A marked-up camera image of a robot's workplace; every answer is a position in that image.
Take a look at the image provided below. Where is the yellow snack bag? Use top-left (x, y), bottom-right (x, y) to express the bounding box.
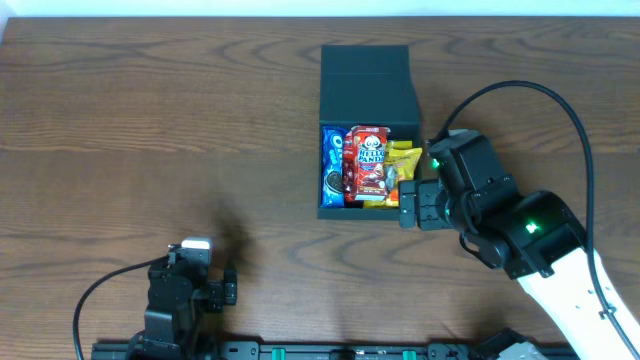
top-left (363, 140), bottom-right (422, 208)

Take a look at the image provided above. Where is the dark green box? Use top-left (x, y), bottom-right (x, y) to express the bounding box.
top-left (317, 45), bottom-right (421, 220)

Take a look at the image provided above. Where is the yellow orange snack packet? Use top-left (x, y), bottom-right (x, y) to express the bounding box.
top-left (383, 148), bottom-right (422, 207)

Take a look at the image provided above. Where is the Hello Panda biscuit box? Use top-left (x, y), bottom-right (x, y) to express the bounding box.
top-left (343, 125), bottom-right (390, 202)

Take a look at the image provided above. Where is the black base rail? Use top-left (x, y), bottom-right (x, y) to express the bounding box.
top-left (90, 341), bottom-right (579, 360)

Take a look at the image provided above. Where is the blue Oreo cookie pack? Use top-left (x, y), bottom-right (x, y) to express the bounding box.
top-left (321, 126), bottom-right (347, 208)

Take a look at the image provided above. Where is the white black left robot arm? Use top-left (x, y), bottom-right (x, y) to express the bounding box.
top-left (125, 259), bottom-right (238, 359)

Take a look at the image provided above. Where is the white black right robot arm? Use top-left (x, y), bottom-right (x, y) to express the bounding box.
top-left (399, 130), bottom-right (639, 359)

